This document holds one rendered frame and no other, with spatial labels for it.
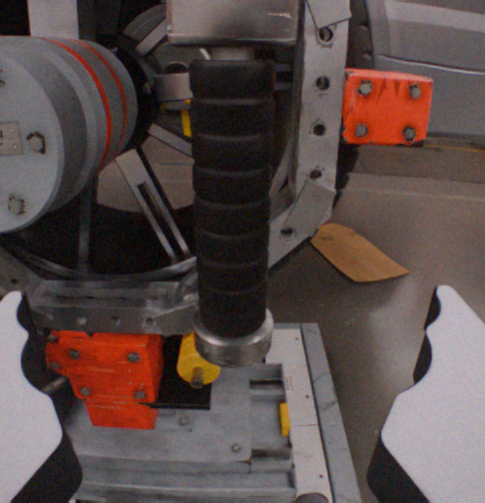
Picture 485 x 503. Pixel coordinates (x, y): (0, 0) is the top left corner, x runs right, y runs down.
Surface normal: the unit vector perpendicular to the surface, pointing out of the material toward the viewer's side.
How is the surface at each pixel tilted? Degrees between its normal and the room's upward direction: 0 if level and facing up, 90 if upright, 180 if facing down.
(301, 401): 0
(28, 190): 90
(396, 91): 90
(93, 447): 0
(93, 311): 90
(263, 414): 0
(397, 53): 90
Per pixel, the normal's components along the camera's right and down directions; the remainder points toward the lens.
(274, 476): 0.00, -0.88
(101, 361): 0.00, 0.47
